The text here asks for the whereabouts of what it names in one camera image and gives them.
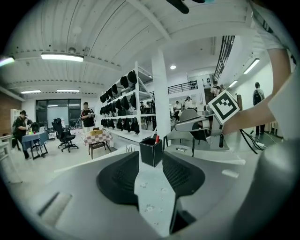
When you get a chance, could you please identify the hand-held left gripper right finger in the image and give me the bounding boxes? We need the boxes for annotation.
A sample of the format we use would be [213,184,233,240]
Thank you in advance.
[162,151,257,234]

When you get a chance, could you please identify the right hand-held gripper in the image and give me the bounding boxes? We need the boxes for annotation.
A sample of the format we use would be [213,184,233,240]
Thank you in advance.
[174,90,241,150]

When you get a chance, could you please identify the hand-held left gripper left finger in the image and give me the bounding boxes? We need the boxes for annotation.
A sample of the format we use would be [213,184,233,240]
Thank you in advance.
[30,151,155,239]

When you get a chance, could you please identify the black cube box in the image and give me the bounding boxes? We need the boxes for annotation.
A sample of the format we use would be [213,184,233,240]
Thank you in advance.
[139,137,163,167]

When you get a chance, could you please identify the person's right forearm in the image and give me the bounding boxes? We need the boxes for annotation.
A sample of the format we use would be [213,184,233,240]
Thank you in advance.
[221,92,291,141]

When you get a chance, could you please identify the grey shell chair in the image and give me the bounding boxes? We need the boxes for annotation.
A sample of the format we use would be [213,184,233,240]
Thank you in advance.
[164,108,211,158]

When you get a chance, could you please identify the pale floral tablecloth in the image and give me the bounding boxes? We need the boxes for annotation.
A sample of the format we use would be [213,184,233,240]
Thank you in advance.
[53,150,246,237]

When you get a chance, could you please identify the dark wooden bench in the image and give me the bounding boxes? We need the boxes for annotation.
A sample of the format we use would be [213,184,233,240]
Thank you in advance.
[88,142,112,160]

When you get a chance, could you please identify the black metal railing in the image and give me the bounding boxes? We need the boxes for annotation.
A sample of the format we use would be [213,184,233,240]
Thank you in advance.
[167,80,199,95]
[213,35,236,82]

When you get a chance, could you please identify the checkered cloth side table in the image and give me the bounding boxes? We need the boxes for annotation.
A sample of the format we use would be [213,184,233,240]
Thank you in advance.
[82,131,113,147]

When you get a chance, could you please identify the white square pillar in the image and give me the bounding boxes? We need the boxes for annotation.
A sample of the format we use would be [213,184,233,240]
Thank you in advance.
[151,48,172,141]

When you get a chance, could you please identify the white metal storage rack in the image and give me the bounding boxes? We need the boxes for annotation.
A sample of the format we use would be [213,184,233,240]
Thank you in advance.
[99,60,157,141]

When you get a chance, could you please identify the black office chair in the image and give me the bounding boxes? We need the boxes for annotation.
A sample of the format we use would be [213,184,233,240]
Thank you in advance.
[52,118,79,153]

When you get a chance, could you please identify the row of black bags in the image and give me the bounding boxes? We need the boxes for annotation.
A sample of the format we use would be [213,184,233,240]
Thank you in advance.
[99,69,141,135]

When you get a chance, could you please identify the blue cloth table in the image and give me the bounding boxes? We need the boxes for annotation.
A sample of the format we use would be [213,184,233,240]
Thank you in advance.
[21,131,49,160]

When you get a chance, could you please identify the person's grey shirt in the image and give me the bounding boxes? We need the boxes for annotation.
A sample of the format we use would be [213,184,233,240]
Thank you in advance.
[248,0,300,141]

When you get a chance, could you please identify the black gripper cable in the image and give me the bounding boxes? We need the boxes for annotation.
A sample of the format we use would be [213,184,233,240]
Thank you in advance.
[239,128,265,154]

